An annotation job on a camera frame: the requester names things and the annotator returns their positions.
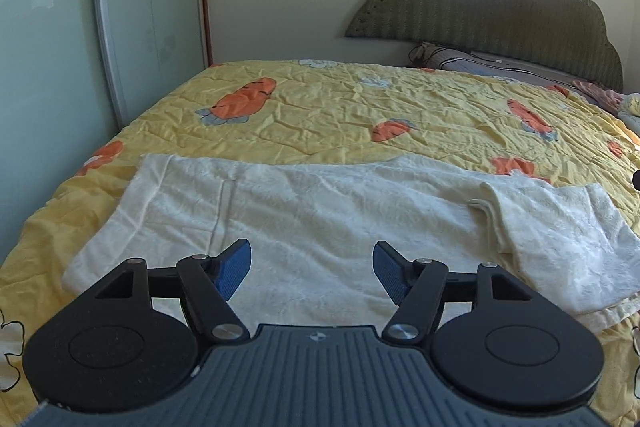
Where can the striped grey pillow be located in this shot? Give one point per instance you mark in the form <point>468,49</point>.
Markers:
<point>436,56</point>

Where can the green padded headboard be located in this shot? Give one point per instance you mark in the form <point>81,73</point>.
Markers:
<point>565,35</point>

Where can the frosted glass wardrobe door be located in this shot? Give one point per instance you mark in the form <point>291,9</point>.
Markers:
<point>73,73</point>

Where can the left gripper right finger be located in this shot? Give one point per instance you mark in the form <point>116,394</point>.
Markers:
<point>416,289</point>

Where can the pink cloth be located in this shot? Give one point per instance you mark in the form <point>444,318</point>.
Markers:
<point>604,97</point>

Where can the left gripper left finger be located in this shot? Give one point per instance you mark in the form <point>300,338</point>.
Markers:
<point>207,285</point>

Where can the folded cream blanket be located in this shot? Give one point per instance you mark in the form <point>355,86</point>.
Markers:
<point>629,112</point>

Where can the yellow carrot print quilt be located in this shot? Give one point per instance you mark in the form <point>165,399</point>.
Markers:
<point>311,112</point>

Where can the white textured pants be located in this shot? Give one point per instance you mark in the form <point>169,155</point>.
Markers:
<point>312,229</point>

